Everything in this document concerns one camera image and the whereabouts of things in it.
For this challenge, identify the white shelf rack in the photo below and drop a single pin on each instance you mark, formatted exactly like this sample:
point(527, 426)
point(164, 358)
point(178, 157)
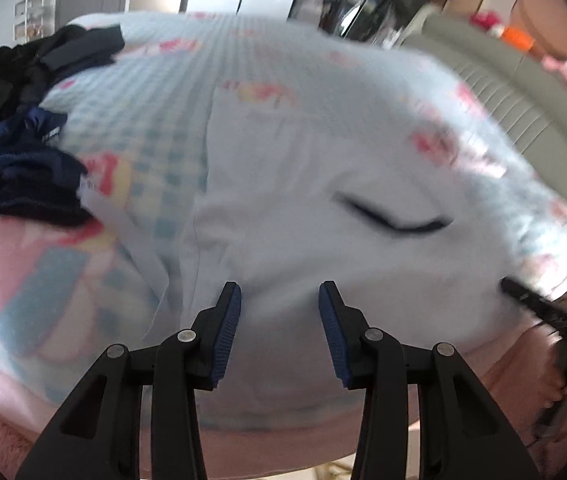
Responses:
point(33, 10)

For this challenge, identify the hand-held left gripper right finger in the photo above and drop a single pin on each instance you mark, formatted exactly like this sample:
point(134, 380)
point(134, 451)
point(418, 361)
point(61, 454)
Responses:
point(331, 337)

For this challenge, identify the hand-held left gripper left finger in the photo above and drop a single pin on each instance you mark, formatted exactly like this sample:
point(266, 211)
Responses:
point(226, 332)

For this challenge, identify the person's pink fleece robe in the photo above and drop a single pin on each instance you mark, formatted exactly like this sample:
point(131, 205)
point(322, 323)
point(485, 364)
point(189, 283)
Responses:
point(513, 410)

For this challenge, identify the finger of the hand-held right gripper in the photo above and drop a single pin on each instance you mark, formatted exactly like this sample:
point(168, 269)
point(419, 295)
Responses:
point(538, 307)

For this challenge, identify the navy white-striped garment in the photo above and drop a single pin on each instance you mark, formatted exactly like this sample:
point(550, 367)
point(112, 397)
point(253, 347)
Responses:
point(18, 180)

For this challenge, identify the orange plush toy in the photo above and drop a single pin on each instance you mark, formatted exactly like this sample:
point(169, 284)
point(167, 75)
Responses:
point(518, 39)

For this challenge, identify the black pants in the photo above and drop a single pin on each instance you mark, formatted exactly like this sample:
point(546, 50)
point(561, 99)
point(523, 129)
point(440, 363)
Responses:
point(86, 47)

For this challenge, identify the printed checkered blanket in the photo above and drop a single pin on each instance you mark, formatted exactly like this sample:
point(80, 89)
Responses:
point(153, 110)

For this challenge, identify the red plush toy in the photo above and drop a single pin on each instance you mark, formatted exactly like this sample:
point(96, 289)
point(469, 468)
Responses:
point(486, 21)

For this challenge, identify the dark open closet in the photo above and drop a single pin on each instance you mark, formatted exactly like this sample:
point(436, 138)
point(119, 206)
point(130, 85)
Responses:
point(358, 5)

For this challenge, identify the black jacket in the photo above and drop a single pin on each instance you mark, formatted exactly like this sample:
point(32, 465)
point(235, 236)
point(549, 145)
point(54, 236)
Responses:
point(3, 85)

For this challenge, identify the white shirt navy collar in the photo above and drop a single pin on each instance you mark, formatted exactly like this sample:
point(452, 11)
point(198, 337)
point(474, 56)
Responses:
point(313, 200)

